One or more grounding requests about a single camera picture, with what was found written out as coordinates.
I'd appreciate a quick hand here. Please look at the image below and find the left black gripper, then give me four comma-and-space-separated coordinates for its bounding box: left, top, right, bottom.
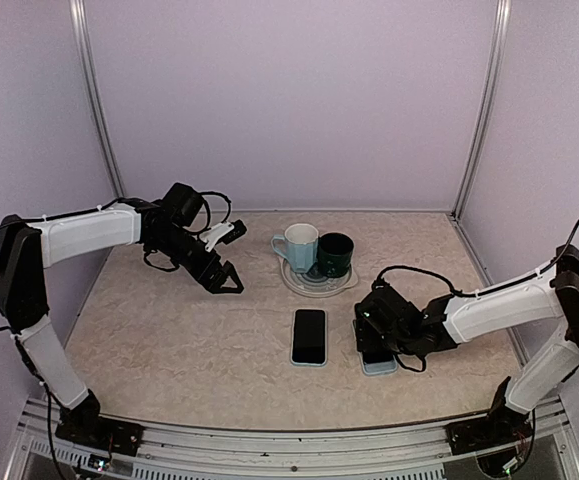
150, 226, 244, 293

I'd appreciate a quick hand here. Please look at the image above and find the light blue phone case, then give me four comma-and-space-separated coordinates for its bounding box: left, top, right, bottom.
288, 307, 330, 370
351, 319, 399, 377

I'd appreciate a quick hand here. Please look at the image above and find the purple edged black phone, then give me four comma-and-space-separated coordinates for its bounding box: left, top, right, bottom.
291, 309, 327, 365

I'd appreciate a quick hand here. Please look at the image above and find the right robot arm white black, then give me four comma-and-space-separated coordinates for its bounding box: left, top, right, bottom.
354, 245, 579, 444

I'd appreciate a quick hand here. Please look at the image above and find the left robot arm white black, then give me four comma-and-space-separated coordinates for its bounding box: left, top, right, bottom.
0, 183, 246, 445

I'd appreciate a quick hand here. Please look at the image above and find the grey ceramic plate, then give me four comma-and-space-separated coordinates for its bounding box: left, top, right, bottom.
278, 259, 359, 299

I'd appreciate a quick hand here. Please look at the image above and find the light blue ceramic mug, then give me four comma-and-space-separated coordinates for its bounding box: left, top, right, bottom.
271, 223, 319, 274

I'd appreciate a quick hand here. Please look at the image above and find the dark green ceramic mug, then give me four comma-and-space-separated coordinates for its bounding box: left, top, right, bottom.
317, 232, 354, 278

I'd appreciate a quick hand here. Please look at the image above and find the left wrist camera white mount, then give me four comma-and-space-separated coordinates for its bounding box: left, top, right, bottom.
199, 220, 247, 252

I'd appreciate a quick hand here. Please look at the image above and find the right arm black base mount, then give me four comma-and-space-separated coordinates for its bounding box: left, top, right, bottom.
445, 407, 533, 455

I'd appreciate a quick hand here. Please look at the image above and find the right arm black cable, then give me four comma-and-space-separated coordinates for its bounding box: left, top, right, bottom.
371, 203, 579, 301

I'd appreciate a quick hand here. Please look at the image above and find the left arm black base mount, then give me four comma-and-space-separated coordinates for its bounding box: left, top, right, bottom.
55, 416, 144, 457

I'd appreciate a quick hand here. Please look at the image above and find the left aluminium frame post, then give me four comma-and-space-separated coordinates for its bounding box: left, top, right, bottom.
69, 0, 126, 197

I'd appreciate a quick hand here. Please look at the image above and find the aluminium frame post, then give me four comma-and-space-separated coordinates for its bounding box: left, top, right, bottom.
69, 0, 126, 197
451, 0, 512, 224

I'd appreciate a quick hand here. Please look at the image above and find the right aluminium frame post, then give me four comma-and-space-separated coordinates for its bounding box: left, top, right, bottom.
451, 0, 512, 224

